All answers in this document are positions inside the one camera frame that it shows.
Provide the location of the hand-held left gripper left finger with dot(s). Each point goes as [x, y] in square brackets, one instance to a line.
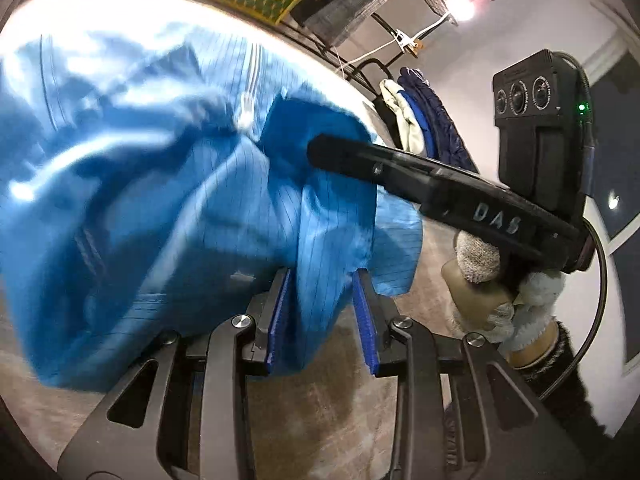
[280, 320]

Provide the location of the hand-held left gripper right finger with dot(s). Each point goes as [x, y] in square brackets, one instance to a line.
[362, 320]

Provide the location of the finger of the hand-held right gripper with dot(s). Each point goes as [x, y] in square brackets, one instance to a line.
[360, 160]

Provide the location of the light blue jacket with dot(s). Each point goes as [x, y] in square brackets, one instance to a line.
[150, 185]

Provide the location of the person's right forearm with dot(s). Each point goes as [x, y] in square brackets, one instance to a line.
[565, 385]

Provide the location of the pile of folded clothes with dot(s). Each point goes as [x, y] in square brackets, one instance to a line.
[445, 125]

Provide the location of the person's right hand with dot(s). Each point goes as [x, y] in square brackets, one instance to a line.
[472, 290]

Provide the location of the folded white garment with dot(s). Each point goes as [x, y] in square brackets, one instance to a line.
[405, 120]

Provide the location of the folded blue garment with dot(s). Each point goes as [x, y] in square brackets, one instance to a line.
[422, 125]

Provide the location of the small toy bear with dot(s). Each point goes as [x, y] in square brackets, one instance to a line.
[416, 48]

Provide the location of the white clip lamp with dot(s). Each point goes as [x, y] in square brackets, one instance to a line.
[462, 7]

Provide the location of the black metal bed frame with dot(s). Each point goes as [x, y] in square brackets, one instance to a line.
[372, 63]

